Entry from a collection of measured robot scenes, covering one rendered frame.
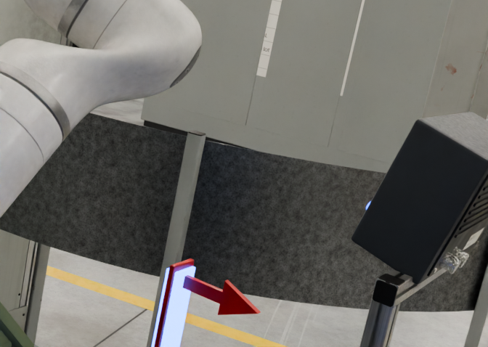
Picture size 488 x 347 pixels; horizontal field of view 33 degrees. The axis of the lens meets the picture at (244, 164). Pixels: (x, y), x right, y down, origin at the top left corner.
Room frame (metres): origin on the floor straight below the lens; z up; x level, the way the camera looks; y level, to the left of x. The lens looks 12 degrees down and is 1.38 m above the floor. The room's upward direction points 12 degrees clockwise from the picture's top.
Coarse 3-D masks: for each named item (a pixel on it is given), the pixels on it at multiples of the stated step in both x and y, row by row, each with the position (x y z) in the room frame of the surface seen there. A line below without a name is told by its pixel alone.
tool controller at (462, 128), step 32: (416, 128) 1.05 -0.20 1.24; (448, 128) 1.07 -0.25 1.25; (480, 128) 1.17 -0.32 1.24; (416, 160) 1.04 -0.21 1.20; (448, 160) 1.02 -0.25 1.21; (480, 160) 1.01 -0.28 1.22; (384, 192) 1.06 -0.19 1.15; (416, 192) 1.04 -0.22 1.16; (448, 192) 1.02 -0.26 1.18; (480, 192) 1.02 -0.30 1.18; (384, 224) 1.05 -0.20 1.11; (416, 224) 1.03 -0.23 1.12; (448, 224) 1.01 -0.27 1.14; (480, 224) 1.17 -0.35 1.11; (384, 256) 1.05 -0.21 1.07; (416, 256) 1.03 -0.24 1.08; (448, 256) 1.05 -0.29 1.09
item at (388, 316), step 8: (384, 280) 0.99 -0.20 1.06; (392, 280) 0.99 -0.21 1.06; (400, 280) 1.00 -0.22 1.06; (376, 304) 0.99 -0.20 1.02; (368, 312) 0.99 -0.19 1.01; (376, 312) 0.99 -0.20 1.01; (384, 312) 0.98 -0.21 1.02; (392, 312) 0.98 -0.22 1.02; (368, 320) 0.99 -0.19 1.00; (376, 320) 0.99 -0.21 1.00; (384, 320) 0.98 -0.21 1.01; (392, 320) 0.99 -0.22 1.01; (368, 328) 0.99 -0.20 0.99; (376, 328) 0.99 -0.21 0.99; (384, 328) 0.98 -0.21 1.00; (392, 328) 1.00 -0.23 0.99; (368, 336) 0.99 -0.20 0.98; (376, 336) 0.98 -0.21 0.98; (384, 336) 0.98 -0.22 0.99; (360, 344) 0.99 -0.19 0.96; (368, 344) 0.99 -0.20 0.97; (376, 344) 0.98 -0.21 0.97; (384, 344) 0.98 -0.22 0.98
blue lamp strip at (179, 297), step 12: (180, 276) 0.51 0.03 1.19; (192, 276) 0.53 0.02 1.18; (180, 288) 0.52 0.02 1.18; (180, 300) 0.52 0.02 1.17; (168, 312) 0.51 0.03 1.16; (180, 312) 0.52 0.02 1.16; (168, 324) 0.51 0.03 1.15; (180, 324) 0.53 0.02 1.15; (168, 336) 0.52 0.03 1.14; (180, 336) 0.53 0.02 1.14
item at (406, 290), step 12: (396, 276) 1.02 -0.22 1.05; (408, 276) 1.03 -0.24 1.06; (432, 276) 1.11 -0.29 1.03; (384, 288) 0.98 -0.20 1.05; (396, 288) 0.98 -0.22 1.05; (408, 288) 1.03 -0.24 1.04; (420, 288) 1.07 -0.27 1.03; (372, 300) 0.99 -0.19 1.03; (384, 300) 0.98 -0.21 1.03; (396, 300) 0.98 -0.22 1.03
